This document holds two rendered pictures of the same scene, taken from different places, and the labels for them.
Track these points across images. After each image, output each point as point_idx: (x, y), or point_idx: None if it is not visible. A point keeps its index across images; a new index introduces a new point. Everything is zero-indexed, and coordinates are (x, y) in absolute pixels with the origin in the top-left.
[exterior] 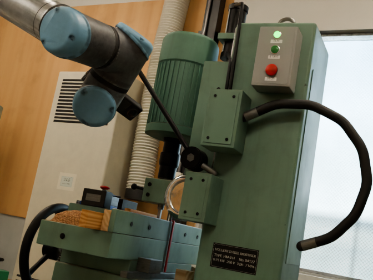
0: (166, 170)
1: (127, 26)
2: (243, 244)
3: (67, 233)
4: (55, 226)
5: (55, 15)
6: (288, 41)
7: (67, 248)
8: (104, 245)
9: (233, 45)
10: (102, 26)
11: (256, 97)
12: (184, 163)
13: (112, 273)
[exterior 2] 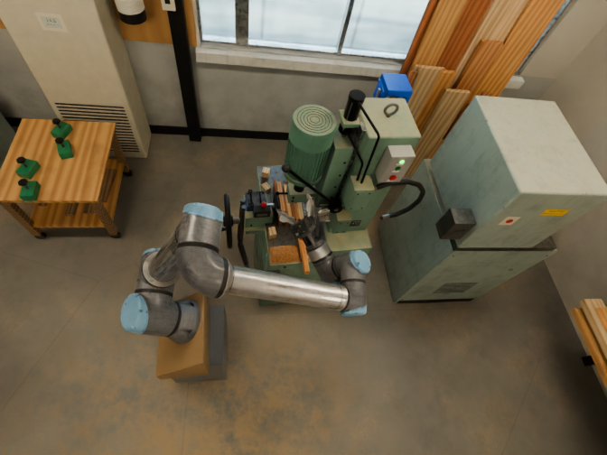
0: (302, 189)
1: (359, 262)
2: (354, 219)
3: (287, 265)
4: (279, 265)
5: (354, 314)
6: (406, 163)
7: (288, 268)
8: (309, 264)
9: (363, 150)
10: (365, 292)
11: (373, 173)
12: (331, 212)
13: None
